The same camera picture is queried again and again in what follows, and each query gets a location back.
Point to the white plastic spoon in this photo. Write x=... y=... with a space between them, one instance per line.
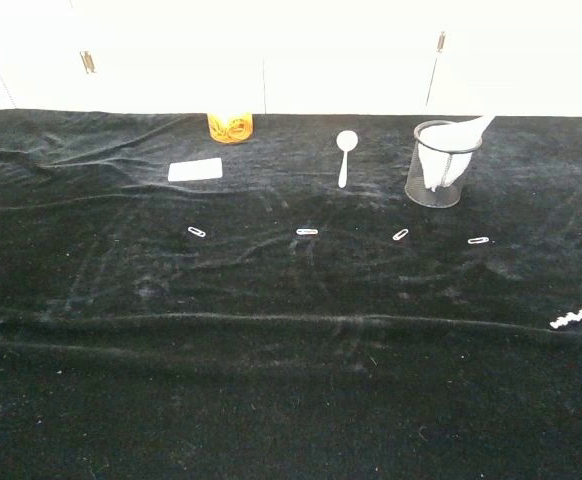
x=346 y=141

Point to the black mesh pen cup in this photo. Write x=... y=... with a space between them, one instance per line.
x=421 y=192

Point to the small metal paper clip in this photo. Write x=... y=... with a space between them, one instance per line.
x=196 y=231
x=306 y=231
x=477 y=240
x=400 y=234

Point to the clear jar of rubber bands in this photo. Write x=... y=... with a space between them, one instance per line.
x=230 y=129

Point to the white playing card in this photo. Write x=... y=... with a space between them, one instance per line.
x=195 y=170

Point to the white crumpled cloth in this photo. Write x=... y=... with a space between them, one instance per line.
x=451 y=135

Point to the metal screen hinge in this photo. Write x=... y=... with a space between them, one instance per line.
x=87 y=61
x=441 y=42

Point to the black velvet tablecloth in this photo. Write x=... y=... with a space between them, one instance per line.
x=291 y=350

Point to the woven folding screen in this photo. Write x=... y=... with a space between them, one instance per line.
x=321 y=50

